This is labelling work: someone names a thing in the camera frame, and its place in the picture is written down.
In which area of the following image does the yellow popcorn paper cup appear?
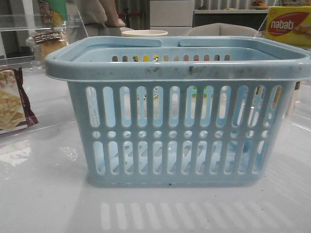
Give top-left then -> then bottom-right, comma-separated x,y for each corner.
121,30 -> 168,37

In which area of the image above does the red green puzzle cube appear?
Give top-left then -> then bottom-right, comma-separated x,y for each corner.
183,56 -> 214,102

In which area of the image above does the grey armchair in background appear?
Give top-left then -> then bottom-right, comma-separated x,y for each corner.
189,23 -> 258,37

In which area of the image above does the light blue plastic basket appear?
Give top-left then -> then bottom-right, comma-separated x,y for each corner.
45,36 -> 311,186

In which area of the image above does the yellow nabati wafer box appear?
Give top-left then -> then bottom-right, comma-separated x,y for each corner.
264,6 -> 311,49

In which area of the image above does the clear acrylic shelf right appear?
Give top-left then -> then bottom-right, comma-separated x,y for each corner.
252,0 -> 311,136

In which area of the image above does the brown cracker snack package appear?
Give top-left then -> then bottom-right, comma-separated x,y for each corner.
0,68 -> 38,135

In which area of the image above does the peach drink carton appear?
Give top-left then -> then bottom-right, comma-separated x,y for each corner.
285,81 -> 301,116

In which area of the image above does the packaged bread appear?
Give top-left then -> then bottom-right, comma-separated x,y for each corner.
26,21 -> 69,66

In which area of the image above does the clear acrylic shelf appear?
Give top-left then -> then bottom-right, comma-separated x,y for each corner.
252,0 -> 311,136
0,0 -> 88,69

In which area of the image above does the clear acrylic shelf left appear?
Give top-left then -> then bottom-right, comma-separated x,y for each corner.
0,0 -> 88,69

